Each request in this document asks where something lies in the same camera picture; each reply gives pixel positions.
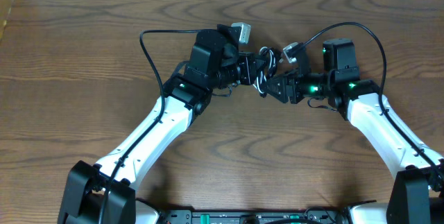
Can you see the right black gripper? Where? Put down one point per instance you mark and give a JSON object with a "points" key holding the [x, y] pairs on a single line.
{"points": [[291, 78]]}

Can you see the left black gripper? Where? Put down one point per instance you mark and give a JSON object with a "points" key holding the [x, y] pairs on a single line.
{"points": [[251, 70]]}

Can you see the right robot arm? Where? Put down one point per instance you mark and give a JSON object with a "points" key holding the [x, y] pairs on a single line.
{"points": [[415, 167]]}

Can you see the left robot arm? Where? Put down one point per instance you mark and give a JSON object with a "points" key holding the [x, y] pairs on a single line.
{"points": [[105, 192]]}

